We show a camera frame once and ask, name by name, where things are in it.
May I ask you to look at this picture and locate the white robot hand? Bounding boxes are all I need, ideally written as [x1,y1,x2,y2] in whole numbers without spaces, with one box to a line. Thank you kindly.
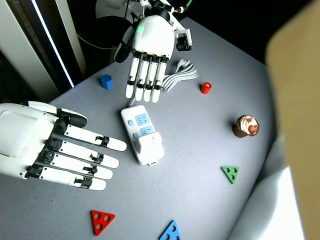
[0,100,128,192]
[114,14,176,104]

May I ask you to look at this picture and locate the white power strip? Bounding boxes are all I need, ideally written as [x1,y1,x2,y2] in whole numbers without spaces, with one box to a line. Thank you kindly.
[120,104,162,166]

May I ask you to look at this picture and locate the white plug adapter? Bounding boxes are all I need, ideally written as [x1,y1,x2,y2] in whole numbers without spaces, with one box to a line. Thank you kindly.
[136,131,165,163]

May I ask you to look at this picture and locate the blue cube block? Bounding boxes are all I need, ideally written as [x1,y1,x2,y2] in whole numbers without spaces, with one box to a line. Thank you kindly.
[100,74,115,90]

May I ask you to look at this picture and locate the red cylinder with white cross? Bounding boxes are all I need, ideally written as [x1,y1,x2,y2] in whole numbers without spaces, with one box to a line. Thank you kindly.
[199,81,212,95]

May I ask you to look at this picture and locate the red triangle block with holes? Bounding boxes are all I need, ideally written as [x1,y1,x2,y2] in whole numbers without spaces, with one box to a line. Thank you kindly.
[90,210,116,237]

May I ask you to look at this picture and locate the grey table cloth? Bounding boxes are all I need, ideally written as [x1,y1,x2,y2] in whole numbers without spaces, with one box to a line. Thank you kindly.
[0,17,286,240]

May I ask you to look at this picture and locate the toy chocolate cupcake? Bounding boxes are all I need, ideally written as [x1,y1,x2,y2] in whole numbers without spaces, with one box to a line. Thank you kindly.
[232,114,260,139]

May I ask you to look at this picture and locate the tan blurred board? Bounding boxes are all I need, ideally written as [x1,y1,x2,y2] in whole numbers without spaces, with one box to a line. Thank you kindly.
[265,0,320,240]

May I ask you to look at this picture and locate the green triangle block with holes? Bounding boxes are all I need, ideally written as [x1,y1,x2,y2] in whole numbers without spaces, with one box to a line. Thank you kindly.
[220,165,240,185]

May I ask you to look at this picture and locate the blue triangle block with holes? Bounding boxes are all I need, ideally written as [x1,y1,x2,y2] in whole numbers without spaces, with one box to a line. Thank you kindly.
[158,219,183,240]

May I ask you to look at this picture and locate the grey power strip cable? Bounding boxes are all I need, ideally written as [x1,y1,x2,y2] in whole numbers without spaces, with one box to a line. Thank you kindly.
[128,59,200,106]

